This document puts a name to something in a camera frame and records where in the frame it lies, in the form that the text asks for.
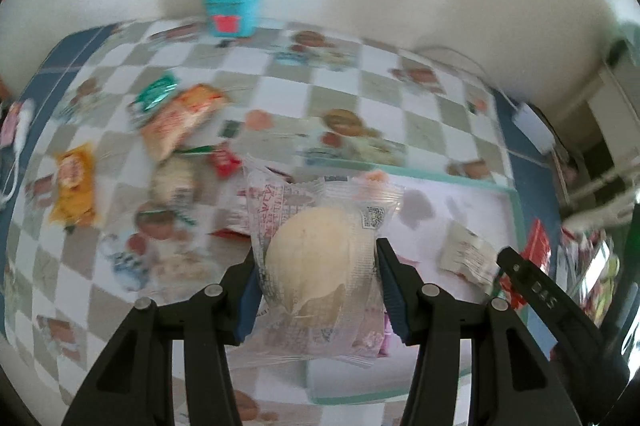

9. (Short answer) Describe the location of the yellow bread package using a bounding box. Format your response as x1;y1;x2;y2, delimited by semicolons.
49;142;96;227

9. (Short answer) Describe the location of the round bun clear package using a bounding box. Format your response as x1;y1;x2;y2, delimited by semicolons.
243;157;404;363

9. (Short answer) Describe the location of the red snack packet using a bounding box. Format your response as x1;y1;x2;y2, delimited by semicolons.
499;218;552;309

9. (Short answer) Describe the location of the pink swiss roll package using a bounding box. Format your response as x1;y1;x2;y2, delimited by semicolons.
378;313;398;358

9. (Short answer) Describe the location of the white cream snack package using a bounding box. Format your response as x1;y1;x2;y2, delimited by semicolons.
439;221;499;295

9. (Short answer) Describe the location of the teal rimmed white tray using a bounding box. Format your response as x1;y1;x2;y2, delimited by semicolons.
306;165;525;406

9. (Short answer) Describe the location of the oat cookie clear wrapper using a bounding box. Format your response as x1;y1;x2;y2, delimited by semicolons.
150;155;196;209

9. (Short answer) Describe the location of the checkered patterned tablecloth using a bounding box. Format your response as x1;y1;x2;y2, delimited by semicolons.
1;20;561;425

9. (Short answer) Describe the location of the small red candy wrapper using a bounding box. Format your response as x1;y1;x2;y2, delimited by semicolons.
208;143;242;179

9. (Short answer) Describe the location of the white power adapter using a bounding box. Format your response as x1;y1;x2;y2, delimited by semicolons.
512;104;555;154

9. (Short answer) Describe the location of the orange cracker snack bag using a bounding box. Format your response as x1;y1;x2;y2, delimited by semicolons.
141;84;229;162

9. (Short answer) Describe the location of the green foil snack packet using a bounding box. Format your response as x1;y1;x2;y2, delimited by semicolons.
127;73;179;127

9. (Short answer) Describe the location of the teal toy box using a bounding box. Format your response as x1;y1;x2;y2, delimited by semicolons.
203;0;262;38

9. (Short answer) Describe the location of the white charger with cable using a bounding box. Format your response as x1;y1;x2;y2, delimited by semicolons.
1;98;36;209

